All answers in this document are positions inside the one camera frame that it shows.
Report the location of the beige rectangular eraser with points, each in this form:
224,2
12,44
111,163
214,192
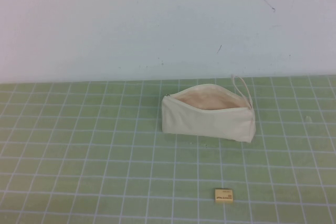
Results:
223,196

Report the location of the cream fabric pencil case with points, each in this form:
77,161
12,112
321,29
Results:
207,124

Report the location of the green grid cutting mat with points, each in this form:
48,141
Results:
105,169

